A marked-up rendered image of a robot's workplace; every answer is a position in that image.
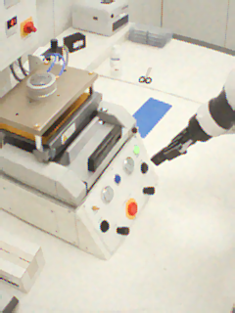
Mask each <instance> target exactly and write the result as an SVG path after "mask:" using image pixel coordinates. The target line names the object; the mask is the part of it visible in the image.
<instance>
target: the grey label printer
mask: <svg viewBox="0 0 235 313"><path fill-rule="evenodd" d="M71 10H72V14H71V18H72V27H73V28H75V29H81V30H84V31H85V30H87V31H89V32H95V33H99V34H104V35H107V36H110V35H112V34H115V32H116V31H119V30H120V29H121V28H123V27H124V26H126V25H127V24H129V12H128V1H127V0H78V1H75V3H73V4H72V6H71Z"/></svg>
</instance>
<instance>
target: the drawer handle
mask: <svg viewBox="0 0 235 313"><path fill-rule="evenodd" d="M121 138H122V126H121V125H118V124H116V125H115V126H114V127H113V128H112V130H111V131H110V132H109V133H108V135H107V136H106V137H105V138H104V140H102V141H101V143H100V145H99V146H98V147H97V148H96V150H95V151H93V152H92V154H91V155H90V157H89V158H88V162H87V165H88V170H89V171H90V172H93V173H95V172H96V170H97V163H98V162H99V161H100V160H101V157H102V156H103V155H104V154H105V152H106V151H107V150H108V149H109V148H110V147H111V146H112V143H113V142H114V141H115V140H116V139H121Z"/></svg>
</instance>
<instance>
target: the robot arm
mask: <svg viewBox="0 0 235 313"><path fill-rule="evenodd" d="M229 134H235V68H233V69H232V70H231V71H230V72H229V74H228V76H227V79H226V82H225V83H224V86H223V87H222V90H221V91H220V93H219V94H218V95H217V96H215V97H214V98H211V99H209V100H208V101H207V102H205V103H204V104H202V105H201V106H199V107H198V110H197V112H196V113H195V114H194V115H192V116H191V117H190V119H189V121H188V125H187V127H184V128H183V129H182V131H181V132H179V133H178V134H176V136H175V137H173V138H172V139H171V140H170V143H168V144H167V146H165V147H163V149H162V150H160V151H159V152H156V153H155V154H154V155H153V156H152V157H151V158H150V161H152V162H153V163H154V164H155V166H159V165H160V164H162V163H163V162H164V161H167V160H168V161H171V160H173V159H175V158H177V157H180V156H182V155H185V154H187V153H188V152H187V149H188V148H189V147H190V146H191V145H195V144H196V143H197V142H198V141H199V142H203V143H205V142H207V141H208V140H209V139H211V138H213V137H218V136H220V135H229Z"/></svg>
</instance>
